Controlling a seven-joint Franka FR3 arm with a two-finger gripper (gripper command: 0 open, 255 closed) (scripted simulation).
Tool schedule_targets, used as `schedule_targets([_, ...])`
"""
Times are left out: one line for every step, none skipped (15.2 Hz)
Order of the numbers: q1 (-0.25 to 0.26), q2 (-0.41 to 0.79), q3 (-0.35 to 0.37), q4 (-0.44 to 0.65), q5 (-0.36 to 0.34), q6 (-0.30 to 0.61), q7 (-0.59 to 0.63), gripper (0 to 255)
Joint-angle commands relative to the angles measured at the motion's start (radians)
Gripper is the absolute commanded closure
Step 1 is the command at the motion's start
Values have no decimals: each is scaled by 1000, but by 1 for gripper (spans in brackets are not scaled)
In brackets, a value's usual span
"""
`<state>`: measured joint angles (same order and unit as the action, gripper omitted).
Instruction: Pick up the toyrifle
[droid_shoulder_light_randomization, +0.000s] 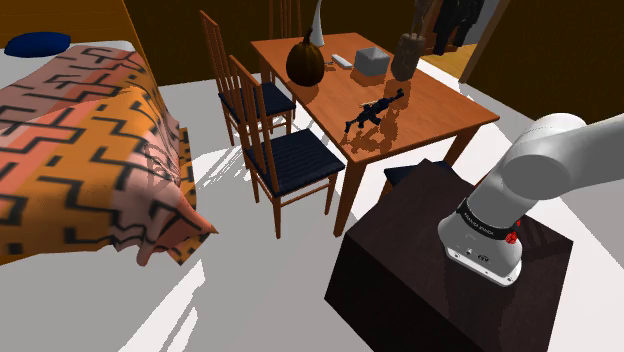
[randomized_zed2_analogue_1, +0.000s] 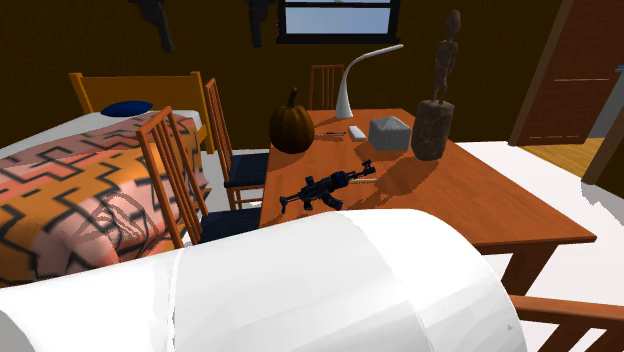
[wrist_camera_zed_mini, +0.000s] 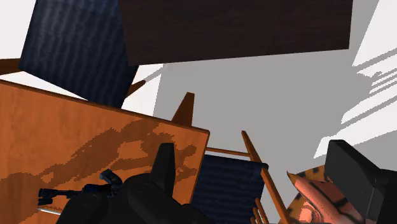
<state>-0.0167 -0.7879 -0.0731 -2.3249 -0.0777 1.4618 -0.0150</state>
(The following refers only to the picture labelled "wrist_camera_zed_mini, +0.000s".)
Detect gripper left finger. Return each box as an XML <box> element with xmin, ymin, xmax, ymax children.
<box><xmin>57</xmin><ymin>143</ymin><xmax>212</xmax><ymax>224</ymax></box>

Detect orange wooden table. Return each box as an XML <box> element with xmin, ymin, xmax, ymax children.
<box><xmin>0</xmin><ymin>79</ymin><xmax>211</xmax><ymax>224</ymax></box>

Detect dark blue upholstered wooden chair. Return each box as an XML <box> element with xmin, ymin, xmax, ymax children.
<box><xmin>0</xmin><ymin>0</ymin><xmax>195</xmax><ymax>127</ymax></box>
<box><xmin>190</xmin><ymin>130</ymin><xmax>293</xmax><ymax>224</ymax></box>

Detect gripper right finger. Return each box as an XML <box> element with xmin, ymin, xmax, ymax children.
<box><xmin>324</xmin><ymin>139</ymin><xmax>397</xmax><ymax>224</ymax></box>

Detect orange black patterned figure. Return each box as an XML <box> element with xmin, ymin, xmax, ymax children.
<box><xmin>277</xmin><ymin>164</ymin><xmax>373</xmax><ymax>224</ymax></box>

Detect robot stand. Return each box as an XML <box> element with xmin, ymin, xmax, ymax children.
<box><xmin>119</xmin><ymin>0</ymin><xmax>354</xmax><ymax>67</ymax></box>

